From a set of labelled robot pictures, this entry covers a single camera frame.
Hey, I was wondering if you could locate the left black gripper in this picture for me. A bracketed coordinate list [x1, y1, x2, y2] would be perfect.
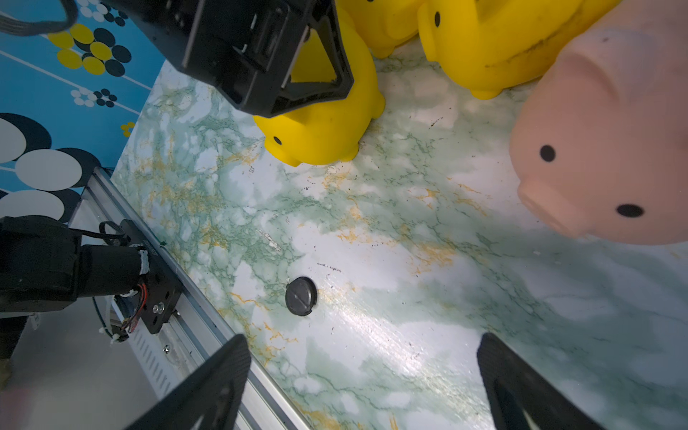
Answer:
[110, 0, 354, 118]

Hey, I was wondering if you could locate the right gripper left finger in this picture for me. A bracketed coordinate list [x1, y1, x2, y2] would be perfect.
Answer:
[129, 334, 251, 430]

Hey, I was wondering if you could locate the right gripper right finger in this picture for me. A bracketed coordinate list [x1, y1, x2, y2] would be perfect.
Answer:
[477, 333, 601, 429]

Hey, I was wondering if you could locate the yellow piggy bank front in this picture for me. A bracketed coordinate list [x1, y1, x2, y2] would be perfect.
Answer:
[254, 9, 385, 167]

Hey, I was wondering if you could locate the yellow piggy bank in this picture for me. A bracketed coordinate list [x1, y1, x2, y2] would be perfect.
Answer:
[417, 0, 617, 100]
[336, 0, 424, 59]
[254, 9, 385, 167]

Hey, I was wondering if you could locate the black round plug cap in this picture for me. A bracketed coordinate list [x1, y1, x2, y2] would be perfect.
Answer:
[285, 277, 317, 316]

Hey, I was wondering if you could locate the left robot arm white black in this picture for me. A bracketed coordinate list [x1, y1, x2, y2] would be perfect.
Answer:
[1, 1, 354, 341]

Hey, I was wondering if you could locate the yellow piggy bank back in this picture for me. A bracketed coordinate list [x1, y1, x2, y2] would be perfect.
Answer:
[417, 0, 617, 100]

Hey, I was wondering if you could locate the pink piggy bank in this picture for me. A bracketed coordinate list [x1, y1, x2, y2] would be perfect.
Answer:
[510, 1, 687, 245]

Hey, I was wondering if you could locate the aluminium front rail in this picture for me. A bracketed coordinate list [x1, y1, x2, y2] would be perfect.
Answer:
[71, 168, 310, 429]

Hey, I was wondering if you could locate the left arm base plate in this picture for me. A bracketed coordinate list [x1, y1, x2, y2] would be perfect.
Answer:
[99, 220, 182, 342]

